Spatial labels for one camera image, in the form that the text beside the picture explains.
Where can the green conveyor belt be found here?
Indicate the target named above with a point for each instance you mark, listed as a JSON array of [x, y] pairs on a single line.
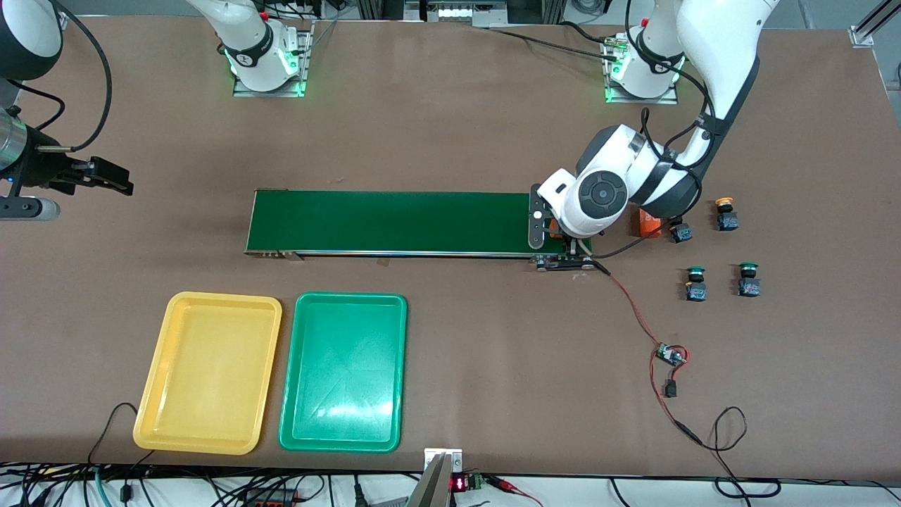
[[387, 222]]

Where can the yellow push button switch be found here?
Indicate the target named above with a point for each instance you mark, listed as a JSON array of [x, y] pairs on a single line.
[[681, 232], [727, 222]]

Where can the red clip lead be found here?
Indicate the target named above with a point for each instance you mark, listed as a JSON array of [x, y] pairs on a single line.
[[503, 483]]

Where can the green push button switch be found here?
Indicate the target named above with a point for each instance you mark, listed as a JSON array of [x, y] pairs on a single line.
[[750, 286], [696, 290]]

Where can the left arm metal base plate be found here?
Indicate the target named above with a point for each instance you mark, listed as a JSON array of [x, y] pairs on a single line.
[[640, 100]]

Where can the grey metal mount bracket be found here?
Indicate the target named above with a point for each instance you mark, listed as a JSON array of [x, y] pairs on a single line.
[[429, 486]]

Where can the orange cylindrical battery cell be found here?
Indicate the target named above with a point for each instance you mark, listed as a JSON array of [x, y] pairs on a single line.
[[554, 227], [647, 227]]

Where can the yellow plastic tray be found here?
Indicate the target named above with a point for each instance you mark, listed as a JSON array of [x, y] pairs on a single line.
[[211, 373]]

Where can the red LED display module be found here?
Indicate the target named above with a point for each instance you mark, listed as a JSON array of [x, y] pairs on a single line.
[[457, 484]]

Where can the green terminal block module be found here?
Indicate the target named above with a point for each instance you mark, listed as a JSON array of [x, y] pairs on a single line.
[[475, 482]]

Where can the green plastic tray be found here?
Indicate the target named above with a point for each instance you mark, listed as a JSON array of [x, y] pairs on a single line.
[[345, 366]]

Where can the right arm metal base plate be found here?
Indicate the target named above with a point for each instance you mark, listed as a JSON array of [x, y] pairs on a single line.
[[267, 92]]

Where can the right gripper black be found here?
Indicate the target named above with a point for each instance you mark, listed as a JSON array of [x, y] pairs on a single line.
[[43, 169]]

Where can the white light fixture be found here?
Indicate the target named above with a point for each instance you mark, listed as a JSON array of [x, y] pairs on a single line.
[[457, 13]]

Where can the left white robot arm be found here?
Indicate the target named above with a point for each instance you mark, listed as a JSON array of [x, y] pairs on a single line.
[[718, 42]]

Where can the black power strip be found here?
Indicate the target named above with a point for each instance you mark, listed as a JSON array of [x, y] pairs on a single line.
[[271, 501]]

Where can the small circuit board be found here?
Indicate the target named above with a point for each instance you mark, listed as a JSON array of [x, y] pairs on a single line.
[[669, 354]]

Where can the aluminium frame profile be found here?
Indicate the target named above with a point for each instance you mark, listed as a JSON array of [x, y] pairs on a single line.
[[862, 34], [64, 22]]

